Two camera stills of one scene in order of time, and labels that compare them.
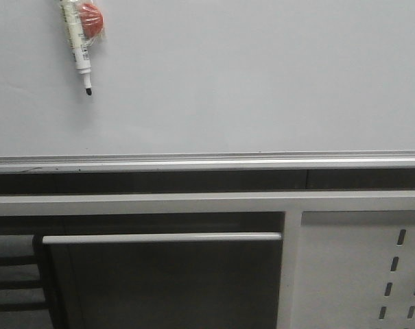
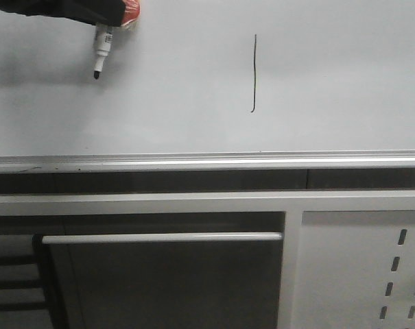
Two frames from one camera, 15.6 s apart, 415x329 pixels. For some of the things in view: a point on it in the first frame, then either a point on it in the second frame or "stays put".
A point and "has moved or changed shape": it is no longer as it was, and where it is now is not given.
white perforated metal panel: (361, 269) stays put
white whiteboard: (209, 86) stays put
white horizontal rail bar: (147, 238) stays put
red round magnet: (92, 18) has moved or changed shape
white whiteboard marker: (70, 8) → (103, 40)
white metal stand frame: (291, 204) stays put
